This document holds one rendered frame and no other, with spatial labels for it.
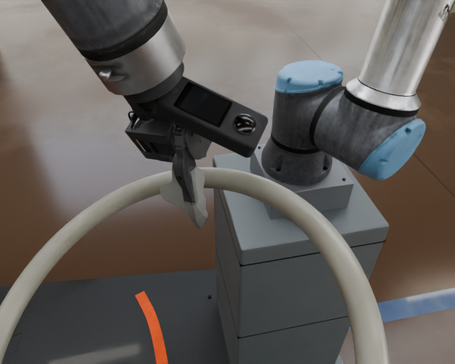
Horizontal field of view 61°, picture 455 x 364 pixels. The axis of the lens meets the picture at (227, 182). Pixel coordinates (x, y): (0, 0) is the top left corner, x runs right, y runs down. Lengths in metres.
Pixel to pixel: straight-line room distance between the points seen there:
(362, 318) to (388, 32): 0.53
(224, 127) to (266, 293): 0.78
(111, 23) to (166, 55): 0.06
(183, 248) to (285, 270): 1.08
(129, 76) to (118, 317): 1.58
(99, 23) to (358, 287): 0.33
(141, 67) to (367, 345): 0.32
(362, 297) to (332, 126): 0.50
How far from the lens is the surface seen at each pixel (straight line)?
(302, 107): 0.88
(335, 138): 0.84
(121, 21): 0.34
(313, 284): 1.16
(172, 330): 1.79
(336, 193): 1.04
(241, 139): 0.39
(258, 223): 1.01
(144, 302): 1.88
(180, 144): 0.42
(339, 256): 0.43
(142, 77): 0.37
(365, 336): 0.40
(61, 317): 1.95
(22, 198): 2.63
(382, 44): 0.79
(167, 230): 2.17
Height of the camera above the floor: 1.58
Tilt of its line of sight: 40 degrees down
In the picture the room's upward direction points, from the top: straight up
